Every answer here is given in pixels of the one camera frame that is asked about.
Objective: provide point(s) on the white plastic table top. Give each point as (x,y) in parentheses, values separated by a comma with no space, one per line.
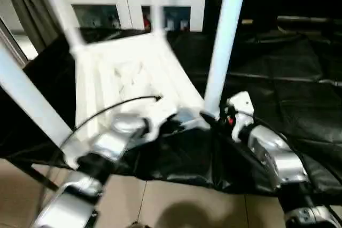
(120,78)

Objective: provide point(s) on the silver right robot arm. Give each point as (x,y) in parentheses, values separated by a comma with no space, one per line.
(275,153)

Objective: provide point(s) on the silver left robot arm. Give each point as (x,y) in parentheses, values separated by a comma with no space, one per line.
(112,137)

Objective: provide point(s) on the black work surface mat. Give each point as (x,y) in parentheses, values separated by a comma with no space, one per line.
(280,92)

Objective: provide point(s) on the black left robot foot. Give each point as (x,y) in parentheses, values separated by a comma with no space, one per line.
(139,225)

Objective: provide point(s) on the red item in cabinet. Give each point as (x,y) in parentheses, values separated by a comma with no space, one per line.
(146,21)

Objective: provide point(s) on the grey curtain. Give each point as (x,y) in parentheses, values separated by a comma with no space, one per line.
(29,6)

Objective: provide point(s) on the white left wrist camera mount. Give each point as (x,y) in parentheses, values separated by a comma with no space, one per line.
(157,121)

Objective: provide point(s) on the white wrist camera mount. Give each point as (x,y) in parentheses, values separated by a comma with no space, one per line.
(157,121)
(240,105)

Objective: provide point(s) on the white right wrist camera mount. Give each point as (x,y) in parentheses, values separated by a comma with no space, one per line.
(240,105)

